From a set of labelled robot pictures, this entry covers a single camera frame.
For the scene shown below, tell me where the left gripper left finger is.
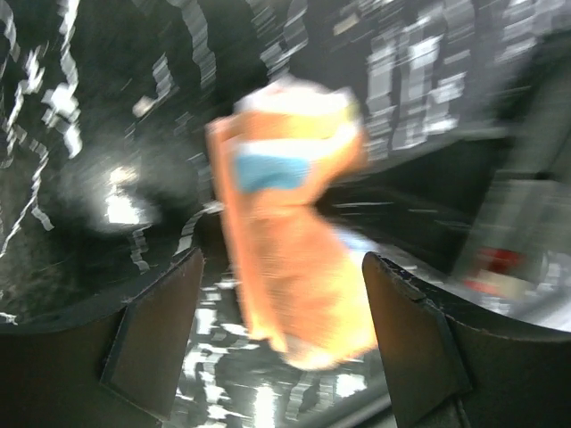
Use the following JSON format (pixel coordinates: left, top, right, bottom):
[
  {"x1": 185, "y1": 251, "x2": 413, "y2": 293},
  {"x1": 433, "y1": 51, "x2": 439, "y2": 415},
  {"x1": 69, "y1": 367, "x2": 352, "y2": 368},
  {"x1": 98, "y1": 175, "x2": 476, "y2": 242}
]
[{"x1": 1, "y1": 249, "x2": 203, "y2": 427}]

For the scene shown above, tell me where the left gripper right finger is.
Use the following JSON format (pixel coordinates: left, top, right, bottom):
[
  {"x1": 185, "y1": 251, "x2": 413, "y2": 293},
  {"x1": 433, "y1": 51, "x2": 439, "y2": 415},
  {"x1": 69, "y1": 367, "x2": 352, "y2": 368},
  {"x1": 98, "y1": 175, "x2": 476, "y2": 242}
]
[{"x1": 362, "y1": 252, "x2": 570, "y2": 427}]

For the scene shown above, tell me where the orange blue dotted towel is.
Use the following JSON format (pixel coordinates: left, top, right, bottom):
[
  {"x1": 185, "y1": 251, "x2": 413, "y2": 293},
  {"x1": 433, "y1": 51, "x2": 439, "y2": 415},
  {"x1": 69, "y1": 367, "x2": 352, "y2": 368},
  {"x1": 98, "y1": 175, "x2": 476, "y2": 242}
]
[{"x1": 206, "y1": 78, "x2": 377, "y2": 370}]

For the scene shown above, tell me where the black marble pattern mat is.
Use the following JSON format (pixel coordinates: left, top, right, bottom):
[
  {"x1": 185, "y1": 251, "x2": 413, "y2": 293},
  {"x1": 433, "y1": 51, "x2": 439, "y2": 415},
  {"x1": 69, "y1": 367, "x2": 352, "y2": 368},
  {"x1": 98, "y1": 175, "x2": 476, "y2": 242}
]
[{"x1": 1, "y1": 1, "x2": 570, "y2": 427}]

